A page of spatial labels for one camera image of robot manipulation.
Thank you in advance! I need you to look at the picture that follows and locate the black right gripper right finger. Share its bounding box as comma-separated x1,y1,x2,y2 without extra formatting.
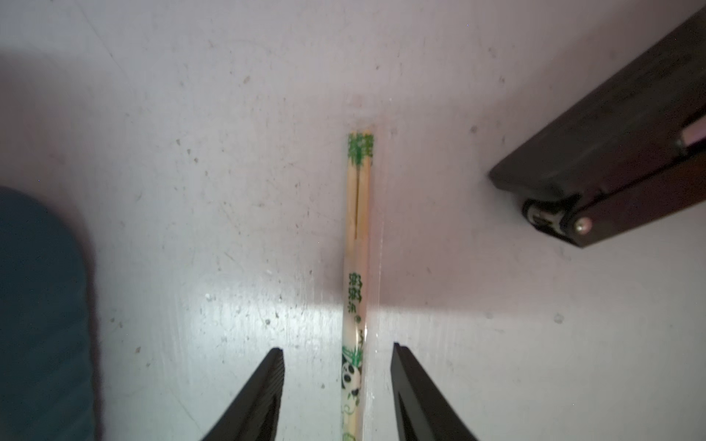
391,343,477,441

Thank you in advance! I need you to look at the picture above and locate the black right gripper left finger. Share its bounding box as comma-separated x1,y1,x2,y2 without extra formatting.
202,347,285,441

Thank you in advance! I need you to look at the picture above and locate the green panda chopsticks pair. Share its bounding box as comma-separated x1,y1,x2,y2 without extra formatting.
340,132,374,440

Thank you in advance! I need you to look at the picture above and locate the teal plastic storage box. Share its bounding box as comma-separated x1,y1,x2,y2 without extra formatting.
1,187,97,440

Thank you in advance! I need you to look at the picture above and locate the black stapler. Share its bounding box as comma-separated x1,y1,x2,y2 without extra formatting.
489,11,705,248

